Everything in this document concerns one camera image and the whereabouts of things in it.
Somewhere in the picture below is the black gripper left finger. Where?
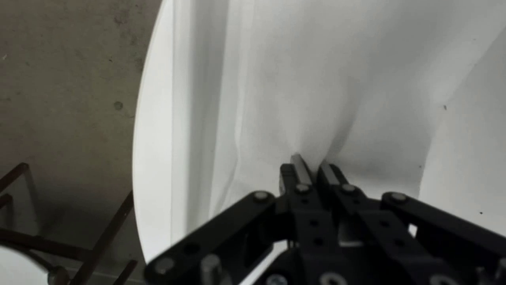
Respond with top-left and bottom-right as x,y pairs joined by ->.
144,154 -> 312,285

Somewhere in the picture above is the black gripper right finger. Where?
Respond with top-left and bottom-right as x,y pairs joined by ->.
317,162 -> 506,285

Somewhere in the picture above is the white red-striped tissue cloth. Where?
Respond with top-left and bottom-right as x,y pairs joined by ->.
168,0 -> 506,203

